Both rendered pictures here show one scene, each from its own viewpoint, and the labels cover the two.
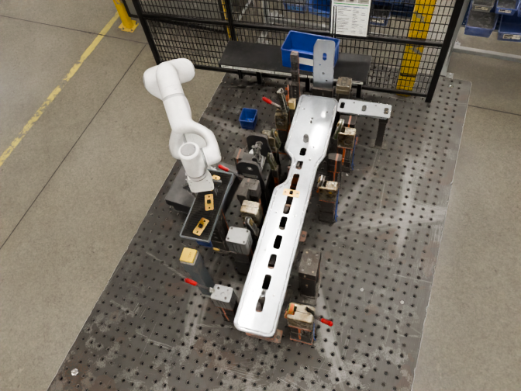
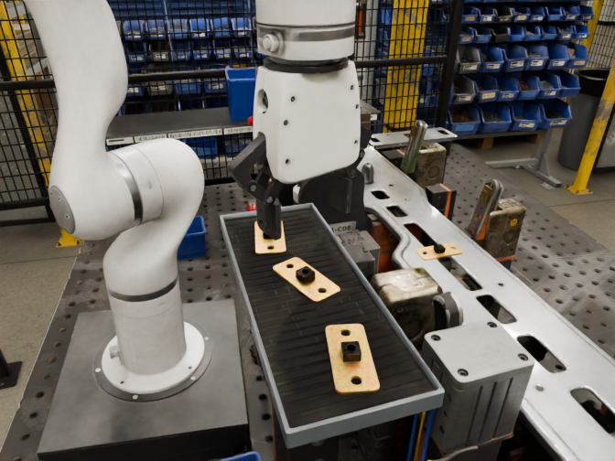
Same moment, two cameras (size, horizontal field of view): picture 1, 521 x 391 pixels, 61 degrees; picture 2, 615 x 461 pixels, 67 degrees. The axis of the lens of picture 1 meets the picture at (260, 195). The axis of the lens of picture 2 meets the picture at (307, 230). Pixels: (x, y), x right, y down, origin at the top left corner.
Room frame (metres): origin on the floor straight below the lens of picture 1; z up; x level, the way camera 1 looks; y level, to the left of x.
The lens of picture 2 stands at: (0.76, 0.53, 1.48)
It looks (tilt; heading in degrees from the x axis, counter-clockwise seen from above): 30 degrees down; 318
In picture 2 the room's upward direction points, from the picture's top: straight up
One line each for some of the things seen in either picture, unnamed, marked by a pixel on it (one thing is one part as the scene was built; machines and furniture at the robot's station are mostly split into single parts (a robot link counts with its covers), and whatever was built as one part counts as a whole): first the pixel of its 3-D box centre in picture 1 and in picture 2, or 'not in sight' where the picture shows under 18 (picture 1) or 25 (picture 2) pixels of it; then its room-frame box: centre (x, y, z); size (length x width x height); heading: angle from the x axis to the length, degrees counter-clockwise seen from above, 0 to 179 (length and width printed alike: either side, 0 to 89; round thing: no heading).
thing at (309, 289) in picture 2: (208, 202); (305, 275); (1.08, 0.24, 1.17); 0.08 x 0.04 x 0.01; 176
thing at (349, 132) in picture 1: (345, 150); (421, 204); (1.43, -0.51, 0.87); 0.12 x 0.09 x 0.35; 65
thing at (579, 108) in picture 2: not in sight; (596, 121); (1.94, -3.63, 0.36); 0.50 x 0.50 x 0.73
